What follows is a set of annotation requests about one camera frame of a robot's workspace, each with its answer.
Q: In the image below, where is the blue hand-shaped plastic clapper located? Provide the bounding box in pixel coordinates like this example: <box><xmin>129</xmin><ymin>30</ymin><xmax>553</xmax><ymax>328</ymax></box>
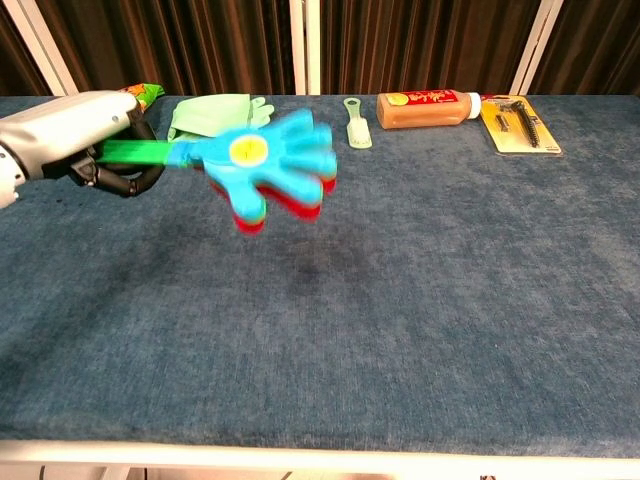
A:
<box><xmin>92</xmin><ymin>109</ymin><xmax>339</xmax><ymax>236</ymax></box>

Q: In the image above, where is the blue felt table mat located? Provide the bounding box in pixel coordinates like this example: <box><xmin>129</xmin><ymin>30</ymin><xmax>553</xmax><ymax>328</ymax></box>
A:
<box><xmin>0</xmin><ymin>94</ymin><xmax>640</xmax><ymax>459</ymax></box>

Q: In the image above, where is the pale green plastic brush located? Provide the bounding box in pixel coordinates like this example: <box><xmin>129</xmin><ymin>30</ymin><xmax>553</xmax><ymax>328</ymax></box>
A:
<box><xmin>342</xmin><ymin>97</ymin><xmax>374</xmax><ymax>150</ymax></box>

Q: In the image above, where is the brown drink bottle red label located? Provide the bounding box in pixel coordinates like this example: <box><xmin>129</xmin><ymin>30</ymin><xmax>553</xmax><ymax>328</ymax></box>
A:
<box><xmin>376</xmin><ymin>89</ymin><xmax>483</xmax><ymax>131</ymax></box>

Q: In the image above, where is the green rubber glove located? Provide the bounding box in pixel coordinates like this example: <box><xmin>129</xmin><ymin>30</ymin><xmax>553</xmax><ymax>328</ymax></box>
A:
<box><xmin>167</xmin><ymin>93</ymin><xmax>276</xmax><ymax>146</ymax></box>

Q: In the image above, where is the white table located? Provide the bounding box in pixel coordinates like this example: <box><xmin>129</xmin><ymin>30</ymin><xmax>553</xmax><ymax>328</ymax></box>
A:
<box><xmin>0</xmin><ymin>438</ymin><xmax>640</xmax><ymax>480</ymax></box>

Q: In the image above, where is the green orange snack bag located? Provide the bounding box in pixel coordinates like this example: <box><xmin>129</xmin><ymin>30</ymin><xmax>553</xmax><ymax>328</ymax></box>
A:
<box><xmin>117</xmin><ymin>82</ymin><xmax>166</xmax><ymax>114</ymax></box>

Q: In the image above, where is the dark brown pleated curtain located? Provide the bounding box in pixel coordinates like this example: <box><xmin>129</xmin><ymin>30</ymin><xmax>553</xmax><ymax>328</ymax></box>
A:
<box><xmin>0</xmin><ymin>0</ymin><xmax>640</xmax><ymax>97</ymax></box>

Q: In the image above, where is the yellow razor blister pack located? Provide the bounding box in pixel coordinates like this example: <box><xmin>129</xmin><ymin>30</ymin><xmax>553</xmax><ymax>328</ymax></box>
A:
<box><xmin>479</xmin><ymin>94</ymin><xmax>564</xmax><ymax>157</ymax></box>

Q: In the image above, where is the white frame post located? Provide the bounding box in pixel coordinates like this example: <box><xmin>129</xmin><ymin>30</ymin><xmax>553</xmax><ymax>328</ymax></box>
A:
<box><xmin>508</xmin><ymin>0</ymin><xmax>565</xmax><ymax>97</ymax></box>
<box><xmin>289</xmin><ymin>0</ymin><xmax>322</xmax><ymax>96</ymax></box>
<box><xmin>0</xmin><ymin>0</ymin><xmax>82</xmax><ymax>97</ymax></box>

